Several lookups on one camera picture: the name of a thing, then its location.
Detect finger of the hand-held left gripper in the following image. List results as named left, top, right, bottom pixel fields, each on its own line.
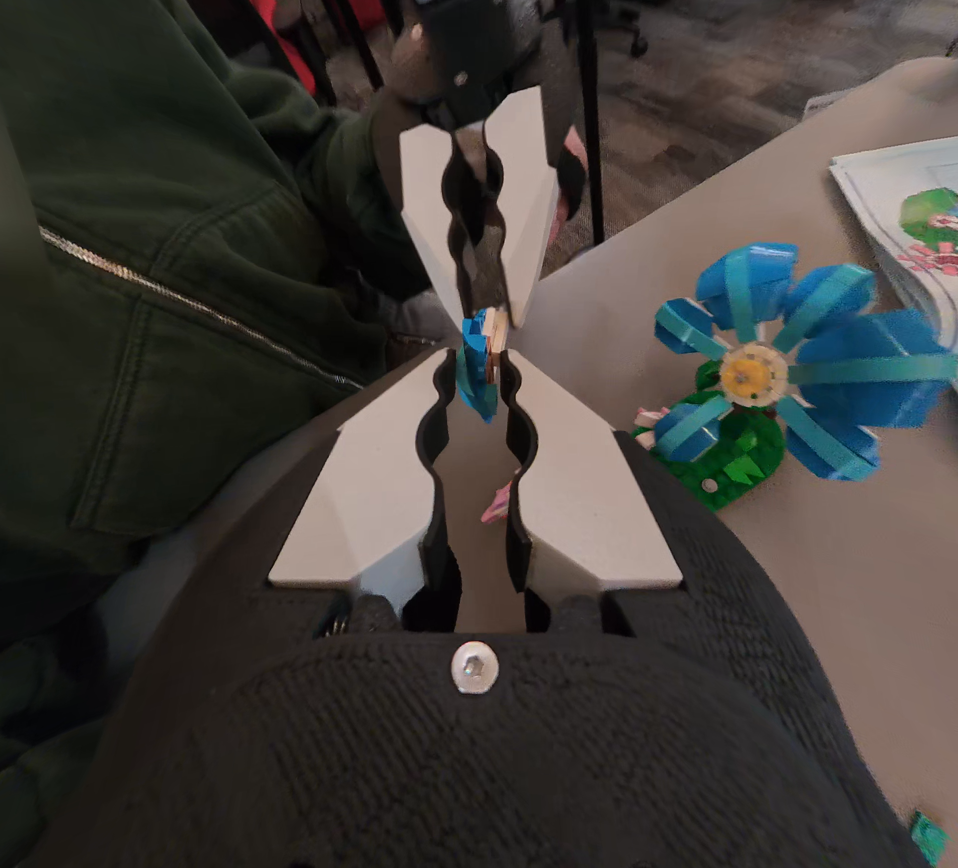
left=479, top=86, right=560, bottom=331
left=399, top=124, right=483, bottom=321

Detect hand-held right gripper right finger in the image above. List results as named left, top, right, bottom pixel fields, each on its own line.
left=497, top=349, right=684, bottom=614

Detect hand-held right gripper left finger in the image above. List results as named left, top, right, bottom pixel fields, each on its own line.
left=267, top=347, right=465, bottom=614

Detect blue lego petal piece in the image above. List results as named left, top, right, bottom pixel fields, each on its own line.
left=458, top=308, right=513, bottom=424

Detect blue lego flower model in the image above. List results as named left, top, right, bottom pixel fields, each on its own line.
left=632, top=243, right=958, bottom=513

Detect person's left forearm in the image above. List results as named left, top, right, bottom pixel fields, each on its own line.
left=295, top=85, right=443, bottom=303

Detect pink lego piece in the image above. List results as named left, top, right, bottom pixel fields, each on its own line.
left=481, top=467, right=521, bottom=526

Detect lego instruction booklet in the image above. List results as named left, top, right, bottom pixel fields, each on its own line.
left=828, top=138, right=958, bottom=352

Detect small green lego piece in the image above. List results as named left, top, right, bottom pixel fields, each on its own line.
left=908, top=810, right=952, bottom=865

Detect person's left hand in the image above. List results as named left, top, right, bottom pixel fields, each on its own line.
left=385, top=22, right=444, bottom=107

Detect black metal pole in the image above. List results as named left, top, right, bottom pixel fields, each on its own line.
left=565, top=0, right=609, bottom=248

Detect red storage box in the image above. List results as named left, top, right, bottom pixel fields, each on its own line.
left=223, top=0, right=386, bottom=94

